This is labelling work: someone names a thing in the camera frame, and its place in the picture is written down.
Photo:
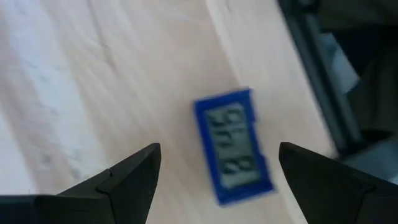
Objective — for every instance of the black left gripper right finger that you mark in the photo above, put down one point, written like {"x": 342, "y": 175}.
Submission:
{"x": 326, "y": 193}

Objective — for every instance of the blue framed digital display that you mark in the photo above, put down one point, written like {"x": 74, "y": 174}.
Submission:
{"x": 233, "y": 146}

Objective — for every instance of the black aluminium table frame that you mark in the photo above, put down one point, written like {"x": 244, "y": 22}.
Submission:
{"x": 326, "y": 87}

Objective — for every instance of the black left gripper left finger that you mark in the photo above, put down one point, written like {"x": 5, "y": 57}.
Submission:
{"x": 124, "y": 193}

